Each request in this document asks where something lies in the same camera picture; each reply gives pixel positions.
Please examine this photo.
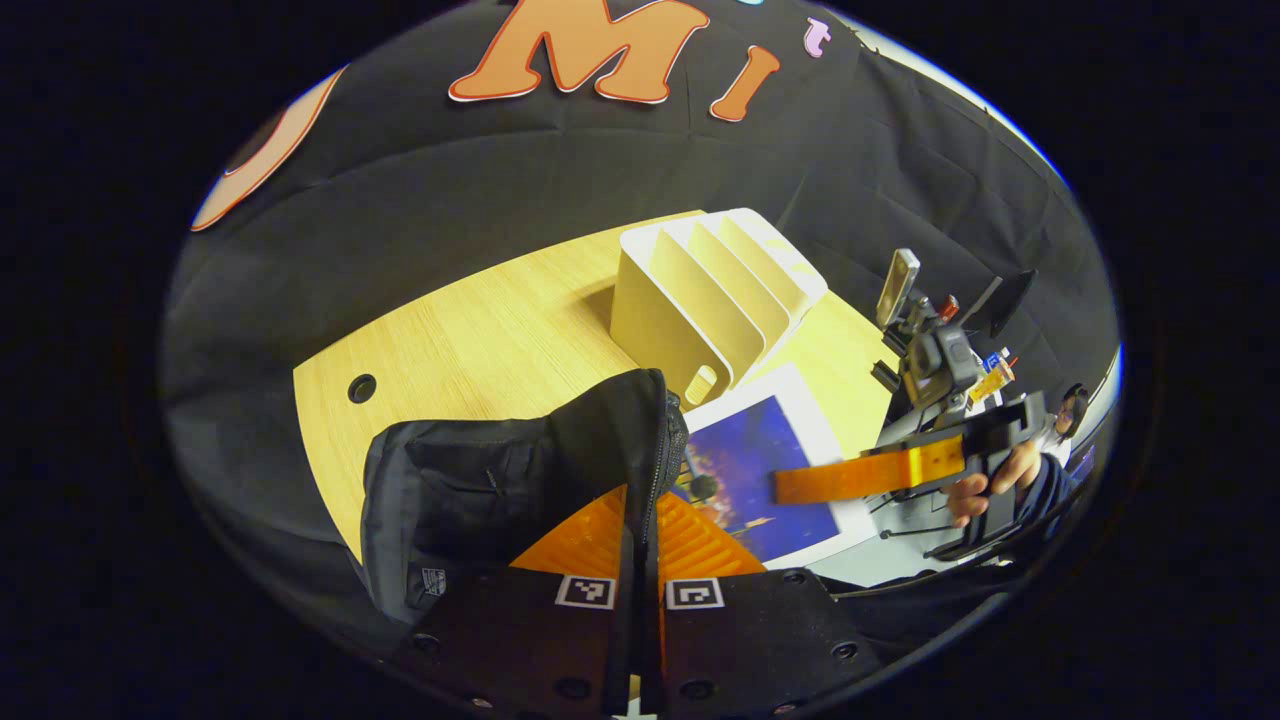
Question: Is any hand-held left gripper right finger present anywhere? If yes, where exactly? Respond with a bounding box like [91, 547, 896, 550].
[640, 490, 883, 717]

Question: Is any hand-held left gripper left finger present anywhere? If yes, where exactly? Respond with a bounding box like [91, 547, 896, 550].
[390, 485, 641, 717]

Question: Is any dark blue cover book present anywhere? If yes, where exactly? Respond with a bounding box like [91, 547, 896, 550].
[680, 362, 881, 571]

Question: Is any black schoolbag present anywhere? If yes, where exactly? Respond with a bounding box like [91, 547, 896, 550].
[360, 368, 721, 621]

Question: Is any white bookshelf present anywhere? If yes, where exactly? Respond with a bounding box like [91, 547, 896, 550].
[608, 207, 831, 408]

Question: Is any black computer monitor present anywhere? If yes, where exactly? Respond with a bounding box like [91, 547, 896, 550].
[960, 268, 1039, 339]

